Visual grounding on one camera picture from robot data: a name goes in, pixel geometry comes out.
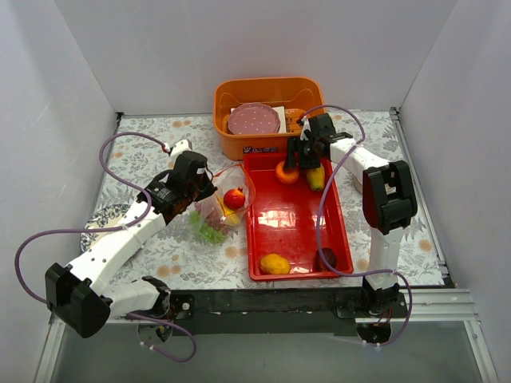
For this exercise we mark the orange tangerine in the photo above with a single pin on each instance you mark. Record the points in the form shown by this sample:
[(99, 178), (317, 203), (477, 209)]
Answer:
[(286, 176)]

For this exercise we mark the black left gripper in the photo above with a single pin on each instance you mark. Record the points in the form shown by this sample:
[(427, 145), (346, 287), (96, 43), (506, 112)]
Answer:
[(204, 187)]

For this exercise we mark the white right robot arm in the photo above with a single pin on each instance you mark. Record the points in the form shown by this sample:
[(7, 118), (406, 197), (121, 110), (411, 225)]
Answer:
[(388, 199)]

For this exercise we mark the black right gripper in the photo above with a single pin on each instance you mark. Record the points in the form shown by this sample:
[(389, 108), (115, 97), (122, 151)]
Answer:
[(303, 150)]

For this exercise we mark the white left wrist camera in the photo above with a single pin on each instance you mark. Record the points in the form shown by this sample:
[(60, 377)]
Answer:
[(175, 150)]

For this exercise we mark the red plastic tray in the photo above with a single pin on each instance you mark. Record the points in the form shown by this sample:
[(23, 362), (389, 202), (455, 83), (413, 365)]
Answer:
[(283, 220)]

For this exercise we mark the red pomegranate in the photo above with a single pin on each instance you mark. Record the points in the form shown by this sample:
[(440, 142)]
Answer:
[(234, 199)]

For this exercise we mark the orange plastic bin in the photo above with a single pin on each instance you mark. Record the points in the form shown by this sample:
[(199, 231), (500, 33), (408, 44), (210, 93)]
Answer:
[(295, 95)]

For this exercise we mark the clear zip top bag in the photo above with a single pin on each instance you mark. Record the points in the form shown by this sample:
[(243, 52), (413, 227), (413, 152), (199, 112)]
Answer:
[(233, 176)]

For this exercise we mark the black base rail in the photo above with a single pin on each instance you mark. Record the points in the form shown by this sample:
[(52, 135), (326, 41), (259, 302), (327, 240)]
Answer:
[(269, 311)]

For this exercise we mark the pink dotted plate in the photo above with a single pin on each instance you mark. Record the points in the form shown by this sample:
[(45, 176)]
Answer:
[(254, 119)]

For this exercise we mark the yellow lemon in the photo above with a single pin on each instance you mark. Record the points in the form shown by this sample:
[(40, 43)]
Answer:
[(274, 264)]

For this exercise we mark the green lettuce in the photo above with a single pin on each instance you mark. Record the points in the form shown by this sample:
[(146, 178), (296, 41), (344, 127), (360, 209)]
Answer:
[(202, 231)]

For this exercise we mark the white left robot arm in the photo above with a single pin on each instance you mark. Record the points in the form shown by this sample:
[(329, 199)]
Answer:
[(80, 294)]

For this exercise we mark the blue floral plate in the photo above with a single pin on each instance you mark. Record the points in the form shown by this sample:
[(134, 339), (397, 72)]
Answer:
[(104, 218)]

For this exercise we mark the yellow corn cob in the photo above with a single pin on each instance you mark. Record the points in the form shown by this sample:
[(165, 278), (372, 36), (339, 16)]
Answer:
[(229, 216)]

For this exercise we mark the beige ceramic bowl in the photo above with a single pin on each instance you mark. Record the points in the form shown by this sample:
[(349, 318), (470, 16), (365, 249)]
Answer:
[(357, 184)]

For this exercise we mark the yellow green mango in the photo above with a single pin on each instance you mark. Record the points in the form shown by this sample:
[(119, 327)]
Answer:
[(316, 178)]

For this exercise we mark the purple grape bunch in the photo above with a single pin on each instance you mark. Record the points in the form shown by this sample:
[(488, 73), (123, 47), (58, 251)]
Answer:
[(213, 220)]

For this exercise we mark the floral tablecloth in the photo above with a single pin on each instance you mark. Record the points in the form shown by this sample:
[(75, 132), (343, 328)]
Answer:
[(176, 258)]

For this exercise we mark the dark red fruit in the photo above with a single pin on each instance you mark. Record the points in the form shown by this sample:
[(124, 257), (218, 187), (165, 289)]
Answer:
[(329, 259)]

